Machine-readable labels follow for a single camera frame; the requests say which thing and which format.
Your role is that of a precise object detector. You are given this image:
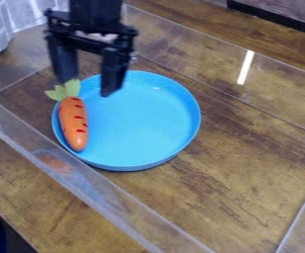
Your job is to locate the orange toy carrot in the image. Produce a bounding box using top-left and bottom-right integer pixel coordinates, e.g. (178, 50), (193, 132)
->
(46, 79), (89, 151)

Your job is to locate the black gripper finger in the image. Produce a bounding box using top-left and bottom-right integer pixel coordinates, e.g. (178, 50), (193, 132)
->
(48, 35), (78, 83)
(101, 39), (134, 97)

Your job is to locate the black bar at top right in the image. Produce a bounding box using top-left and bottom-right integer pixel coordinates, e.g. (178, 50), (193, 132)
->
(228, 0), (305, 33)

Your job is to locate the clear acrylic front barrier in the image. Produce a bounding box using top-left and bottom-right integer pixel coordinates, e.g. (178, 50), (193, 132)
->
(0, 105), (215, 253)

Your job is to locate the blue round tray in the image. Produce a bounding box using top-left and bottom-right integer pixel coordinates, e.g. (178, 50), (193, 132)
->
(52, 69), (202, 172)

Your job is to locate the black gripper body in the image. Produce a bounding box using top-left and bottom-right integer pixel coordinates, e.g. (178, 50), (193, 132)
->
(44, 0), (141, 53)

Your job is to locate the white patterned curtain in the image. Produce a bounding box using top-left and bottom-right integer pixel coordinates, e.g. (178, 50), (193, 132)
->
(0, 0), (69, 51)

